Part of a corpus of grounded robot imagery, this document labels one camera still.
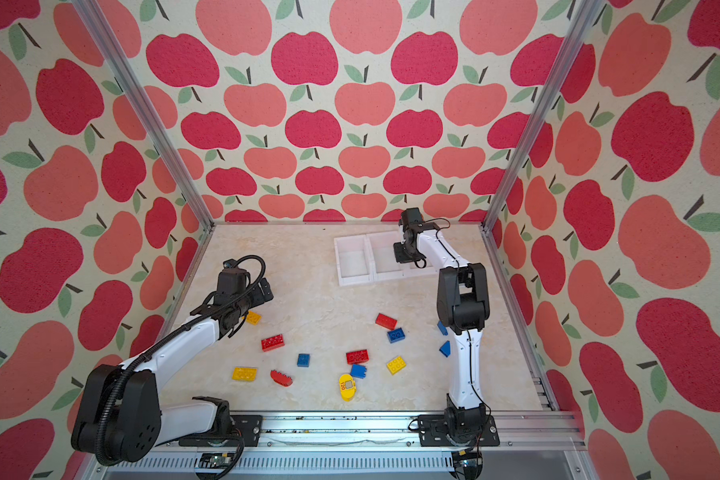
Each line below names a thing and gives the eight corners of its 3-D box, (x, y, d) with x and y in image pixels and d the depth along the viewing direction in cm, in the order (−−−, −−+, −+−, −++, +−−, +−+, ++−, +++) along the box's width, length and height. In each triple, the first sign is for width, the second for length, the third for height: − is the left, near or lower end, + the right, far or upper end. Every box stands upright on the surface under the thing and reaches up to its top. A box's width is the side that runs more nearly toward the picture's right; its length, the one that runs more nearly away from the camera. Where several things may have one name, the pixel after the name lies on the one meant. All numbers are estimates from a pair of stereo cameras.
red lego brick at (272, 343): (264, 352, 90) (261, 347, 87) (263, 342, 92) (260, 337, 89) (284, 347, 91) (282, 342, 88) (283, 337, 93) (281, 332, 90)
